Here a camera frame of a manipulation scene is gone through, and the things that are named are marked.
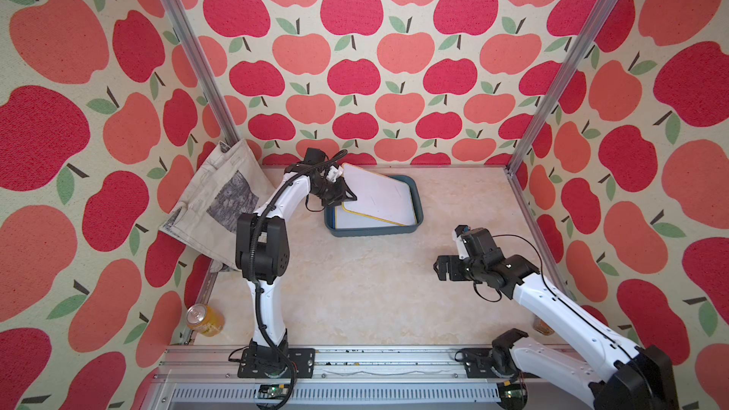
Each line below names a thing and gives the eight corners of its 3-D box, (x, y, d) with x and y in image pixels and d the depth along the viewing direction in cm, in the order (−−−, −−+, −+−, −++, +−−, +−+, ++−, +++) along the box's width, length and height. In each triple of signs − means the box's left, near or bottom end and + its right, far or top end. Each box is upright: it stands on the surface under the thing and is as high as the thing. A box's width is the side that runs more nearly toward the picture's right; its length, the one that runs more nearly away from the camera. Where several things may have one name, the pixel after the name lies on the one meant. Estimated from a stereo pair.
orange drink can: (201, 336, 81) (181, 325, 72) (208, 317, 84) (189, 304, 75) (223, 336, 81) (205, 325, 72) (228, 317, 84) (212, 304, 75)
